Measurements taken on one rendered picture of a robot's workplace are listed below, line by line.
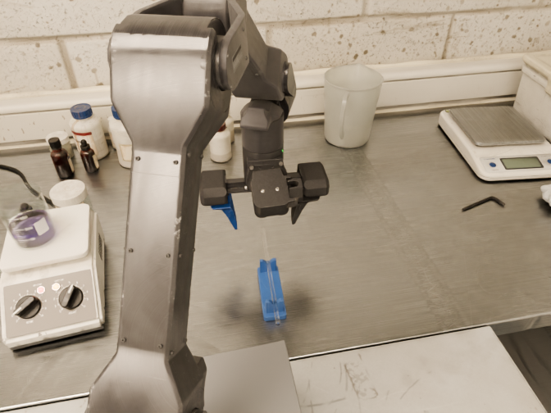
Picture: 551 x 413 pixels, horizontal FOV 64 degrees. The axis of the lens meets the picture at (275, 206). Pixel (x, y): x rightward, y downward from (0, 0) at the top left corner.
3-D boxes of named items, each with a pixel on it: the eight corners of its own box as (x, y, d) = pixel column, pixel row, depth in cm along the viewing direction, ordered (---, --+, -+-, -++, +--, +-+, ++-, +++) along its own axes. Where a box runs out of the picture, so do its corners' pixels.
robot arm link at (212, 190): (194, 135, 62) (193, 160, 57) (324, 126, 64) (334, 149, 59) (201, 182, 67) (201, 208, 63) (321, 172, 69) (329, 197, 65)
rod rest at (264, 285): (286, 319, 65) (287, 304, 63) (263, 321, 65) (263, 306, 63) (277, 269, 73) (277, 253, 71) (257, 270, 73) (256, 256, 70)
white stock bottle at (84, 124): (98, 142, 103) (84, 97, 95) (115, 152, 100) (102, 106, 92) (74, 155, 99) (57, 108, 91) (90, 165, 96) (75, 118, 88)
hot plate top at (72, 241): (89, 256, 64) (88, 252, 64) (-1, 274, 62) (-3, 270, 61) (91, 206, 73) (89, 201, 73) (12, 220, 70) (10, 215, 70)
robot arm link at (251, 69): (223, 83, 28) (241, -86, 28) (104, 74, 29) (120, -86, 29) (289, 144, 57) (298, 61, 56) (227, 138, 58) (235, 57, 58)
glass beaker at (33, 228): (63, 221, 69) (45, 178, 64) (56, 251, 65) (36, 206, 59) (15, 228, 68) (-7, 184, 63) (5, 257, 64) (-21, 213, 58)
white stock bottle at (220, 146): (235, 158, 98) (234, 124, 92) (217, 165, 96) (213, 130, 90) (225, 148, 101) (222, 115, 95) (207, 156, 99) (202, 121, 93)
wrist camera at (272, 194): (241, 160, 60) (246, 191, 55) (295, 152, 61) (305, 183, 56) (245, 192, 64) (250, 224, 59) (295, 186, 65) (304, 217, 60)
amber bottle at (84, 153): (88, 174, 93) (79, 144, 88) (83, 169, 95) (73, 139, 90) (102, 169, 95) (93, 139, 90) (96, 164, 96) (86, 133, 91)
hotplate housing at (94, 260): (107, 331, 64) (93, 296, 59) (8, 354, 61) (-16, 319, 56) (106, 229, 80) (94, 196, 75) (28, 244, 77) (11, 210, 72)
